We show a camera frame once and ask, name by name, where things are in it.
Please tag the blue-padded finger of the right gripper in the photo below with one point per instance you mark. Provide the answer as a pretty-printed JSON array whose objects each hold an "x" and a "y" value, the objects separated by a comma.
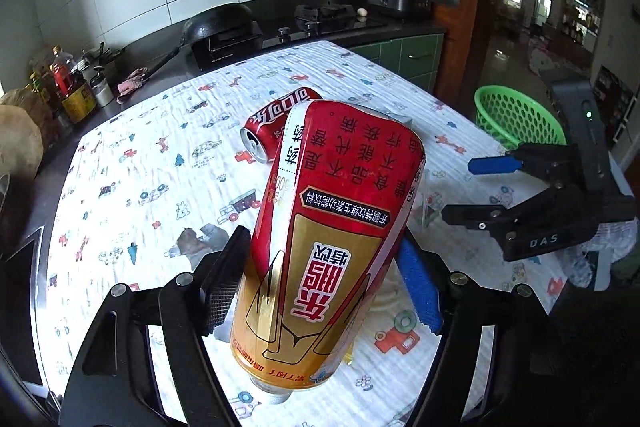
[{"x": 494, "y": 165}]

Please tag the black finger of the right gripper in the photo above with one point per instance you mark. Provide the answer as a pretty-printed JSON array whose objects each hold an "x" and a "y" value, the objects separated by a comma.
[{"x": 481, "y": 217}]

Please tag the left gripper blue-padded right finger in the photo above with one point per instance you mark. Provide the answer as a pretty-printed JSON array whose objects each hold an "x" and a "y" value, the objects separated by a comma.
[{"x": 422, "y": 290}]

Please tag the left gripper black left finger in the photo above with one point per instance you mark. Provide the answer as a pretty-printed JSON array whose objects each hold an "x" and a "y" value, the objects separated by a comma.
[{"x": 223, "y": 278}]

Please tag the red cola can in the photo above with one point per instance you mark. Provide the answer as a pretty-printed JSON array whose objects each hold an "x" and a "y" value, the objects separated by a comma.
[{"x": 262, "y": 133}]

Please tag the green kitchen cabinet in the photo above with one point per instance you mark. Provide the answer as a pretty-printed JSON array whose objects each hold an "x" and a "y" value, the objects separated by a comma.
[{"x": 415, "y": 58}]

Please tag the green plastic mesh basket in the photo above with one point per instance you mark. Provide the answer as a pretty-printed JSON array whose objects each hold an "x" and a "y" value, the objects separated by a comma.
[{"x": 512, "y": 118}]

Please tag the white patterned tablecloth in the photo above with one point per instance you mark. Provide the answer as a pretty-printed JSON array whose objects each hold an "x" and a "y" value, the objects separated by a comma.
[{"x": 176, "y": 161}]

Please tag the black gas stove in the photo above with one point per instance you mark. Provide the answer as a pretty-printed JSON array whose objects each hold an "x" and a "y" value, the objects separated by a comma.
[{"x": 314, "y": 21}]

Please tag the pink cloth rag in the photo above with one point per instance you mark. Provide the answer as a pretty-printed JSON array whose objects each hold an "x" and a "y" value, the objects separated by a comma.
[{"x": 131, "y": 84}]

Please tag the white seasoning jar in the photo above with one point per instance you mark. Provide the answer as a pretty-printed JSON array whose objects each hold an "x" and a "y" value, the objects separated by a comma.
[{"x": 100, "y": 87}]

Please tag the round wooden cutting board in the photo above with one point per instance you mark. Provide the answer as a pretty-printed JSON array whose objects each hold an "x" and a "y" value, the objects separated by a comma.
[{"x": 24, "y": 121}]

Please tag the black wok with handle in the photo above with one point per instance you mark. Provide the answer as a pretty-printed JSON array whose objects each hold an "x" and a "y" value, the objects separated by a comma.
[{"x": 216, "y": 37}]

